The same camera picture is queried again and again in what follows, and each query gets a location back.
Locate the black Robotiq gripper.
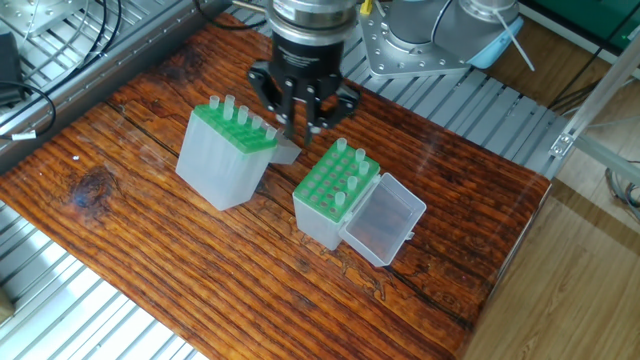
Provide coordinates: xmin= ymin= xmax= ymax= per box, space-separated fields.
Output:
xmin=247 ymin=36 xmax=362 ymax=139

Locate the thin black cable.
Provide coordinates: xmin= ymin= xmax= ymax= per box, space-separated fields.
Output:
xmin=0 ymin=82 xmax=61 ymax=136

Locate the black box device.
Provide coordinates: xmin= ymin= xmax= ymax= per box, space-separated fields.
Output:
xmin=0 ymin=33 xmax=23 ymax=104

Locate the clear green-rack pipette tip box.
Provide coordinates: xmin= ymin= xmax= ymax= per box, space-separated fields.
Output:
xmin=293 ymin=138 xmax=428 ymax=269
xmin=175 ymin=96 xmax=302 ymax=213

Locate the aluminium frame post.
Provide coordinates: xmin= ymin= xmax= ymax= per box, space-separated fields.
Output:
xmin=548 ymin=40 xmax=640 ymax=186

